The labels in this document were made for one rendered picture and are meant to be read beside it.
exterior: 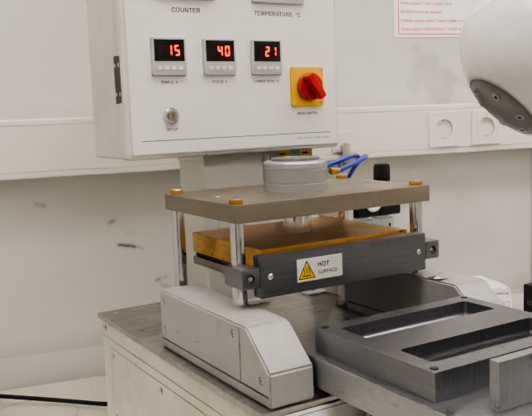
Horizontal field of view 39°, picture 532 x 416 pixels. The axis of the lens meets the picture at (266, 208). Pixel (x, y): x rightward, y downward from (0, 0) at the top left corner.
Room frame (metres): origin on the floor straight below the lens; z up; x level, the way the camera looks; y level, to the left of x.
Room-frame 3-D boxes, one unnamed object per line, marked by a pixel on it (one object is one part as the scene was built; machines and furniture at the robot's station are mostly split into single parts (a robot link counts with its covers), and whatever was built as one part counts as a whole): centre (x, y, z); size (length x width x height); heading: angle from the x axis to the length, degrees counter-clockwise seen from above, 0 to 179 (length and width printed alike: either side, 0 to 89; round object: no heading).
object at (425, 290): (0.92, -0.20, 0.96); 0.26 x 0.05 x 0.07; 31
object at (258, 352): (0.79, 0.05, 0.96); 0.25 x 0.05 x 0.07; 31
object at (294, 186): (0.95, -0.04, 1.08); 0.31 x 0.24 x 0.13; 121
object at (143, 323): (0.95, -0.02, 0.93); 0.46 x 0.35 x 0.01; 31
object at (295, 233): (0.92, -0.04, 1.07); 0.22 x 0.17 x 0.10; 121
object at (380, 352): (0.69, -0.17, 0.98); 0.20 x 0.17 x 0.03; 121
